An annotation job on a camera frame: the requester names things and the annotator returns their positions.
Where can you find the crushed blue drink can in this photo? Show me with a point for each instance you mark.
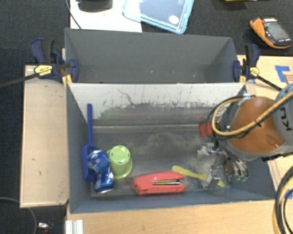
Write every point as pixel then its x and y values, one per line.
pixel 101 169

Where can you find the grey metal bin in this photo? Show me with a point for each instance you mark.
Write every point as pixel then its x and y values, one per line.
pixel 161 57

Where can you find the red-orange plastic piece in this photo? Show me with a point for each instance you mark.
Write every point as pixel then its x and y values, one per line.
pixel 204 130

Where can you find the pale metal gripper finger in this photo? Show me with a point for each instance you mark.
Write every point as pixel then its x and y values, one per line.
pixel 221 184
pixel 215 174

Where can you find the brown cardboard board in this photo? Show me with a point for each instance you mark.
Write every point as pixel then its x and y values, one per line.
pixel 266 67

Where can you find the light green plastic cup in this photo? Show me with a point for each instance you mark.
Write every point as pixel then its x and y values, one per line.
pixel 120 161

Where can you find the pale wood board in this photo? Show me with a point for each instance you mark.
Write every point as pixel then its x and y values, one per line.
pixel 44 142

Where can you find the yellow plastic utensil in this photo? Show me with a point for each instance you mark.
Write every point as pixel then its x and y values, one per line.
pixel 185 172

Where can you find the red stapler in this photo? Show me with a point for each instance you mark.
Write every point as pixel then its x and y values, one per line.
pixel 158 183

